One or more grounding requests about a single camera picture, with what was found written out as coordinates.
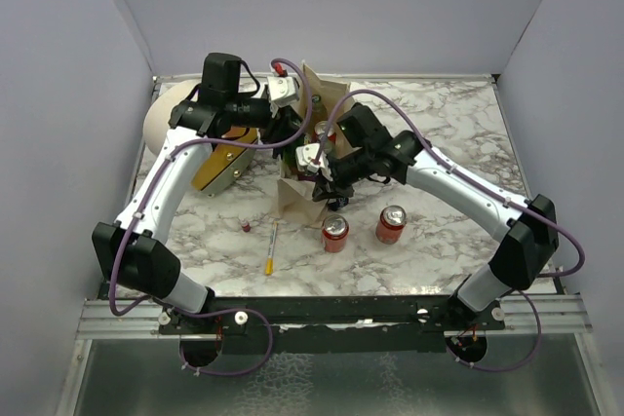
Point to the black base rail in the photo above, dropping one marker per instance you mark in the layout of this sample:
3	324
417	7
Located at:
328	324

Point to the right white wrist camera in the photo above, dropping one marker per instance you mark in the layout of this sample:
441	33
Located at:
311	161

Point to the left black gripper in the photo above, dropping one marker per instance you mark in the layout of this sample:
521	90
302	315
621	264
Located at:
284	123

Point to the red cola can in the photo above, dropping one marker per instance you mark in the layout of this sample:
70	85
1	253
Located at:
323	129

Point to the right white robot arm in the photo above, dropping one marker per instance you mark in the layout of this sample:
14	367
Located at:
523	228

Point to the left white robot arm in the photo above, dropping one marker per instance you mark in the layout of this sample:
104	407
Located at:
132	250

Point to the yellow white marker pen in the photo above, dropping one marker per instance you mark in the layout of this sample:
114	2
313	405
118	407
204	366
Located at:
269	264

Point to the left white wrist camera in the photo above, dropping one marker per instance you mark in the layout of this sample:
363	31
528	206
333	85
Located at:
282	91

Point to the clear glass bottle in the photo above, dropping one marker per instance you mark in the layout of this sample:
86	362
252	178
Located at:
319	111

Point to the cream canvas tote bag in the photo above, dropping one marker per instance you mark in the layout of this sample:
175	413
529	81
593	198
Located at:
293	198

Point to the red soda can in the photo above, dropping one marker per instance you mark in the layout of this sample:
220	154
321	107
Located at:
335	231
391	224

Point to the red soda can front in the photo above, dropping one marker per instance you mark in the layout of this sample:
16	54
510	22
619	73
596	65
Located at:
335	231

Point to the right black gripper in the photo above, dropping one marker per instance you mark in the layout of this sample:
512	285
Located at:
331	189

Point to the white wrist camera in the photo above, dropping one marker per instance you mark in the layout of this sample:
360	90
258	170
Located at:
311	161
282	91

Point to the green glass bottle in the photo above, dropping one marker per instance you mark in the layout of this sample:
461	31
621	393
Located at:
289	158

